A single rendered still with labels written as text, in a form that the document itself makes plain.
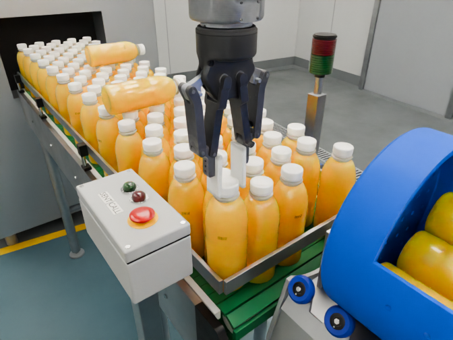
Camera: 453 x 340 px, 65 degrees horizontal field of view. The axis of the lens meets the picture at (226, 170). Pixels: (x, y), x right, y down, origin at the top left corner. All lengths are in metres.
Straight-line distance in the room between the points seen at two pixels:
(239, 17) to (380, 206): 0.26
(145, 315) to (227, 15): 0.53
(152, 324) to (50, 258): 1.57
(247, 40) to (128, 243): 0.30
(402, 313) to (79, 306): 1.67
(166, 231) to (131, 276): 0.07
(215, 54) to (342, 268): 0.30
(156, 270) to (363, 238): 0.28
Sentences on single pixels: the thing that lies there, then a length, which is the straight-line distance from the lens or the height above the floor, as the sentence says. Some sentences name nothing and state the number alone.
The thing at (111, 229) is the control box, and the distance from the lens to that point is 0.53.
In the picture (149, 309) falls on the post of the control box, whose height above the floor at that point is 0.88.
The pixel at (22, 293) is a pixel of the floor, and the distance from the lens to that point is 2.13.
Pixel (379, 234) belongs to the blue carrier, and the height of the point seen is 1.16.
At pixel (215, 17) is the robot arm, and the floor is 1.37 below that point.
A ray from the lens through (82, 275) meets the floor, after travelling 2.10.
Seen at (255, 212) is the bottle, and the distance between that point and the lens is 0.60.
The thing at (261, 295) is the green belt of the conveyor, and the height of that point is 0.90.
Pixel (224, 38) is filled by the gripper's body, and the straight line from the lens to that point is 0.43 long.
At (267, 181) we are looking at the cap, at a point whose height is 1.11.
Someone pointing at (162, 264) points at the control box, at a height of 1.05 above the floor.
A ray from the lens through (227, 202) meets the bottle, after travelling 0.54.
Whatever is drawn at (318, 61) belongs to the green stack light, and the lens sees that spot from 1.01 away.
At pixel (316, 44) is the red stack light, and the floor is 1.24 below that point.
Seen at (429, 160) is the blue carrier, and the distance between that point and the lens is 0.46.
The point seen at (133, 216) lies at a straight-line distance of 0.52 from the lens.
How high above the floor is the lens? 1.42
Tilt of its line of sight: 30 degrees down
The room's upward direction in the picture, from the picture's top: straight up
